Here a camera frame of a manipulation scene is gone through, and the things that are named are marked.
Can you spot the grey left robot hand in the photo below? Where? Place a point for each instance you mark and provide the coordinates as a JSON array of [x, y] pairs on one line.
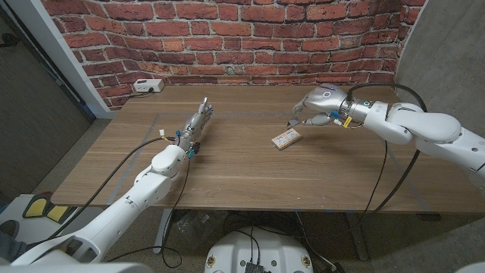
[[193, 127]]

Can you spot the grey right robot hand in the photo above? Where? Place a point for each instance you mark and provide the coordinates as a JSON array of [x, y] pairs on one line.
[[324, 100]]

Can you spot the black paper clamp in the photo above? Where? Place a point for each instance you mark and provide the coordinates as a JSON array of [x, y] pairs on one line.
[[293, 123]]

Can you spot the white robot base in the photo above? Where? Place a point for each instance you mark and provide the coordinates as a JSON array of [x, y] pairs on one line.
[[235, 250]]

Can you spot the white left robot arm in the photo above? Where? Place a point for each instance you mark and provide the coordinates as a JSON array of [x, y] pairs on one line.
[[125, 212]]

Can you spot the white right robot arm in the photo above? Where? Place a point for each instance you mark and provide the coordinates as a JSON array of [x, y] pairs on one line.
[[424, 129]]

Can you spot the small yellow white package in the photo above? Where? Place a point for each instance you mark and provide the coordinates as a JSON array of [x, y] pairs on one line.
[[284, 139]]

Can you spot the white power strip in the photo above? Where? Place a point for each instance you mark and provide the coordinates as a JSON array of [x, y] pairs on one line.
[[148, 85]]

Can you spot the red brick print backdrop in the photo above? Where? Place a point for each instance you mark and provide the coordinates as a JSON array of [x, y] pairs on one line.
[[235, 41]]

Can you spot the clear plastic bag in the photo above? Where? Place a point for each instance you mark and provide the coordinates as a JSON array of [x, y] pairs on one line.
[[197, 227]]

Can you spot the grey table leg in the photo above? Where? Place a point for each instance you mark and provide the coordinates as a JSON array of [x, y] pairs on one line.
[[357, 237], [162, 231]]

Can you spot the white pedal platform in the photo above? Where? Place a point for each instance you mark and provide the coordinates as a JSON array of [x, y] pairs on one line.
[[87, 218]]

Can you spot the black device on base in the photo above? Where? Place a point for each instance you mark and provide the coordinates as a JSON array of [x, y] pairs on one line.
[[254, 267]]

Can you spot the yellow black foot pedal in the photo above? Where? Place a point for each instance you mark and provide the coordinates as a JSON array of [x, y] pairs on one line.
[[57, 213], [36, 208]]

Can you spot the white robot torso edge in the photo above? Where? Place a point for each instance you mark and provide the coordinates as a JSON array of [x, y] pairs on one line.
[[76, 268]]

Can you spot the dark shoe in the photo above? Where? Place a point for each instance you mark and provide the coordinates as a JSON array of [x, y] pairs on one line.
[[8, 228]]

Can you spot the person leg in jeans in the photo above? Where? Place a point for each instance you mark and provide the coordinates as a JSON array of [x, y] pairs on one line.
[[11, 248]]

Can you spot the white door frame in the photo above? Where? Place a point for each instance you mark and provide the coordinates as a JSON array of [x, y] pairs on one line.
[[57, 49]]

